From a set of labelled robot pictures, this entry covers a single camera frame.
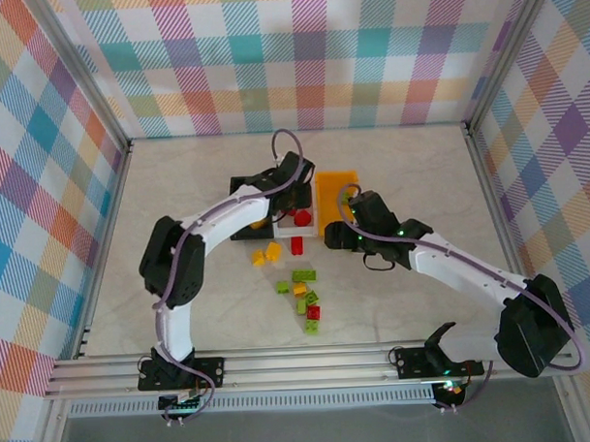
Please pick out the long green lego brick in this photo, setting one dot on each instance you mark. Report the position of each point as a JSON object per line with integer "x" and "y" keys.
{"x": 304, "y": 276}

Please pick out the yellow lego brick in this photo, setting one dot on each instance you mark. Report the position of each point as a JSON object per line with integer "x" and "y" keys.
{"x": 300, "y": 289}
{"x": 258, "y": 225}
{"x": 259, "y": 257}
{"x": 273, "y": 251}

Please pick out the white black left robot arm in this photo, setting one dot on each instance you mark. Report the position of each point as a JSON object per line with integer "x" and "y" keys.
{"x": 227, "y": 223}

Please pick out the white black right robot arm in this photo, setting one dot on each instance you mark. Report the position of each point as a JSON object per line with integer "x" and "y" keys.
{"x": 452, "y": 273}

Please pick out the white plastic container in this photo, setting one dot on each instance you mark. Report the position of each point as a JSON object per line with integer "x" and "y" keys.
{"x": 300, "y": 231}

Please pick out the yellow plastic container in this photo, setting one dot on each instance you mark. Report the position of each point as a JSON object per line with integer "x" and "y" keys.
{"x": 330, "y": 195}

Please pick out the black plastic container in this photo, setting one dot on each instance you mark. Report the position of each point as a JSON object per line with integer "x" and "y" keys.
{"x": 242, "y": 235}

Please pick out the aluminium side rail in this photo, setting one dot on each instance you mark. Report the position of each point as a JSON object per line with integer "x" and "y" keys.
{"x": 487, "y": 185}
{"x": 106, "y": 237}

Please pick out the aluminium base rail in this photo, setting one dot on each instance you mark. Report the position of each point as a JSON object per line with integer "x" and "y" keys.
{"x": 305, "y": 371}

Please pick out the aluminium corner post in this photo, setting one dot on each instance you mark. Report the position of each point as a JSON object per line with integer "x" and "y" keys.
{"x": 79, "y": 68}
{"x": 509, "y": 53}

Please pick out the aluminium frame leg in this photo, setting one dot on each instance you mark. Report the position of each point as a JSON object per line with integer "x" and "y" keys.
{"x": 48, "y": 433}
{"x": 570, "y": 415}

